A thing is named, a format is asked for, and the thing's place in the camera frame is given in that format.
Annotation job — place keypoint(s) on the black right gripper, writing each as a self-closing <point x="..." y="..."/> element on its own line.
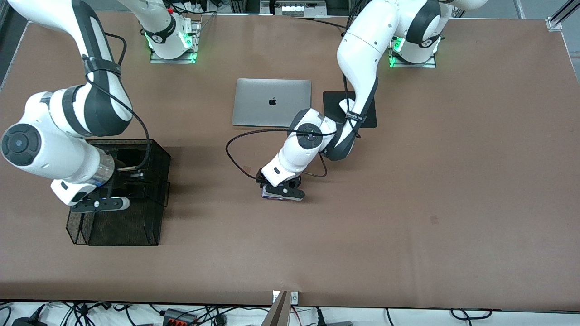
<point x="125" y="159"/>

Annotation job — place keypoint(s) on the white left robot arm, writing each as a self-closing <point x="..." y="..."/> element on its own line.
<point x="367" y="45"/>

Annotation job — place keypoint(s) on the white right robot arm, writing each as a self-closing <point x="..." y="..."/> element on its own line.
<point x="54" y="154"/>

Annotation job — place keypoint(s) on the black mesh two-tier tray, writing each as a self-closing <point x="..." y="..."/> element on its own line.
<point x="122" y="222"/>

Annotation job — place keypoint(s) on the silver closed laptop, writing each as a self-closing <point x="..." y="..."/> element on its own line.
<point x="263" y="99"/>

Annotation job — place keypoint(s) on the black mouse pad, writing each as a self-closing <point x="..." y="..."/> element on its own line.
<point x="330" y="104"/>

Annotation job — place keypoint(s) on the white computer mouse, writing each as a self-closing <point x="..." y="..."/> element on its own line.
<point x="345" y="103"/>

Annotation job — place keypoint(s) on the brown wooden beam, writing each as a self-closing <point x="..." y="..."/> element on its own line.
<point x="277" y="314"/>

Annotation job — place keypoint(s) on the black plug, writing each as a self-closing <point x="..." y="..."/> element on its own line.
<point x="321" y="317"/>

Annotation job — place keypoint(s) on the black power strip orange switches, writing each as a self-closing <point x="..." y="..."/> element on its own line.
<point x="179" y="319"/>

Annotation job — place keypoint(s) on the white power strip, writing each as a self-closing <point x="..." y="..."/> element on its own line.
<point x="292" y="9"/>

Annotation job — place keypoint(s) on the black power adapter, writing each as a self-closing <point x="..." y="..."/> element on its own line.
<point x="27" y="322"/>

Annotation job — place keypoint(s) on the small white metal bracket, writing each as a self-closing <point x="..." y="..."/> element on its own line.
<point x="276" y="296"/>
<point x="294" y="297"/>

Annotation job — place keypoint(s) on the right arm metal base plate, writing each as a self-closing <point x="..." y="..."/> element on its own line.
<point x="195" y="40"/>

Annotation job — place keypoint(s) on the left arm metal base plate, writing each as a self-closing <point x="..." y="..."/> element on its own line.
<point x="428" y="64"/>

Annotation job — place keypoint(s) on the aluminium frame profile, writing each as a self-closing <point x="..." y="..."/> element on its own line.
<point x="559" y="18"/>

